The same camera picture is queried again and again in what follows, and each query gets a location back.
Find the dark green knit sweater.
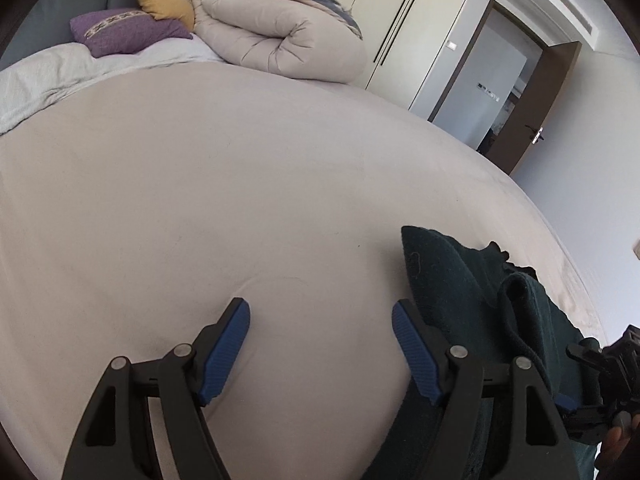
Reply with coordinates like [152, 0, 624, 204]
[361, 226, 599, 479]

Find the brown bedroom door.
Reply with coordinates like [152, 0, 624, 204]
[485, 41, 582, 174]

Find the person's right hand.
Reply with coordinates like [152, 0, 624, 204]
[594, 413, 640, 479]

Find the white bed sheet mattress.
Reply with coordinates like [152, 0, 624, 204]
[1, 39, 603, 479]

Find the purple patterned pillow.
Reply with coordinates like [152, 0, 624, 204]
[70, 9, 192, 58]

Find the rolled beige duvet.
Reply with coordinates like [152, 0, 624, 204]
[192, 0, 367, 84]

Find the lower wall socket plate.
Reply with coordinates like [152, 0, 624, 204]
[632, 240, 640, 260]

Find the cream wardrobe with black handles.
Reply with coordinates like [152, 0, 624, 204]
[337, 0, 466, 108]

